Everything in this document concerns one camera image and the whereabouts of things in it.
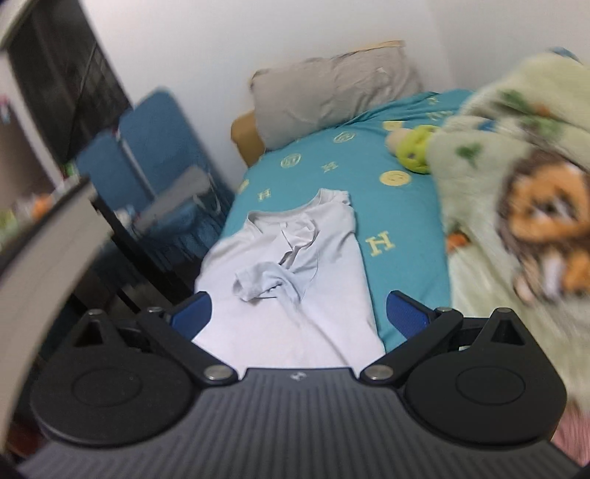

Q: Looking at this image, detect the blue covered chair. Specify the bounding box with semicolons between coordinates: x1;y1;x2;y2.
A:
75;133;153;222
119;89;233;259

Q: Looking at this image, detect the white desk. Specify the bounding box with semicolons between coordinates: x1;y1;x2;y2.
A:
0;176;112;417

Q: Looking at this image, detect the pink fluffy blanket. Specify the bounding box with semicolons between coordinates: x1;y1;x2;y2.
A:
551;405;590;464

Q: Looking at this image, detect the bed with teal printed sheet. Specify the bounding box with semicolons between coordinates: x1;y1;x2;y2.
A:
198;87;475;355

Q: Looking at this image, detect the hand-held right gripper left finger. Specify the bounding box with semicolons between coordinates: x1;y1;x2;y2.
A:
65;291;239;386

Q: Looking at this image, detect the green lion print blanket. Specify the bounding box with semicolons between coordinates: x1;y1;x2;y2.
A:
426;48;590;415

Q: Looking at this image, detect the mustard yellow cushion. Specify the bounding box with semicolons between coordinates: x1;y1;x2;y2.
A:
230;111;267;168

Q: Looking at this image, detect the grey cloth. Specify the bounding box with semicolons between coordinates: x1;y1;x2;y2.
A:
135;166;211;232

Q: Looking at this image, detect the white t-shirt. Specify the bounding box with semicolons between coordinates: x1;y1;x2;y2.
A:
191;188;387;369

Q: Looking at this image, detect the grey pillow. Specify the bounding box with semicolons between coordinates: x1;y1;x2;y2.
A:
250;46;422;151

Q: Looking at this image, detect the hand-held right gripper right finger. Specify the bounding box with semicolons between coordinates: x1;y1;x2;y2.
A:
358;290;541;386

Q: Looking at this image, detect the green plush toy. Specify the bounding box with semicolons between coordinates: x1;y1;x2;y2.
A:
385;124;444;175

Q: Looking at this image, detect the dark barred window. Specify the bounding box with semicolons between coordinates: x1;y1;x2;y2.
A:
8;0;133;163

